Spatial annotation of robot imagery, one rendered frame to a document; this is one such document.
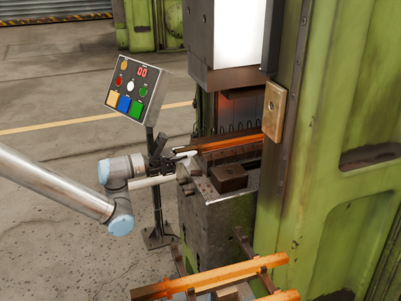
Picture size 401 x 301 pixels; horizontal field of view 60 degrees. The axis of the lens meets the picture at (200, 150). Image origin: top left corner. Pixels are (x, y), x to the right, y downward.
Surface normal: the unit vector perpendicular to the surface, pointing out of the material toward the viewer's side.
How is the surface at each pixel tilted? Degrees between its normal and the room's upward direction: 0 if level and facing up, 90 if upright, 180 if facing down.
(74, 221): 0
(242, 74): 90
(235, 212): 90
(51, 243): 0
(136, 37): 90
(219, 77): 90
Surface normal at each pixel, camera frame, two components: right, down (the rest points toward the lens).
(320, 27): -0.93, 0.19
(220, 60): 0.36, 0.49
